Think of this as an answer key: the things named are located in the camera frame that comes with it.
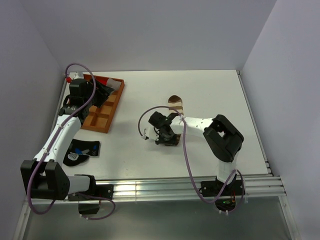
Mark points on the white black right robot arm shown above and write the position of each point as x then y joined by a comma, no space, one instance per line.
223,138

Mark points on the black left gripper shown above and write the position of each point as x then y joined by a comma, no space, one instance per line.
103,92

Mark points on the black patterned sock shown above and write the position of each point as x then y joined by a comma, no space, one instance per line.
79,151

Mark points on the aluminium front rail frame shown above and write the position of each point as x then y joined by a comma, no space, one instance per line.
181,189

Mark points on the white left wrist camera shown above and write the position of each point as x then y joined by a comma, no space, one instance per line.
74,76

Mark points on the rolled red sock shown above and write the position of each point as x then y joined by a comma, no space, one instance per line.
102,80

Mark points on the rolled grey sock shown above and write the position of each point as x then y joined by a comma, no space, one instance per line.
114,84

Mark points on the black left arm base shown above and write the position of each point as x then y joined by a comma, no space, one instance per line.
89,205

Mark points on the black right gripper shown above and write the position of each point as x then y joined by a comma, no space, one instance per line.
160,142

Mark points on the brown beige striped sock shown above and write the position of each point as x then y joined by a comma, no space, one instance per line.
176,105

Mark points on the brown wooden compartment tray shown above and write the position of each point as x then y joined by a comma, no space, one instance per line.
100,119

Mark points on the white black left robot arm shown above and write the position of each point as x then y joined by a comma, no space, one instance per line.
43,176

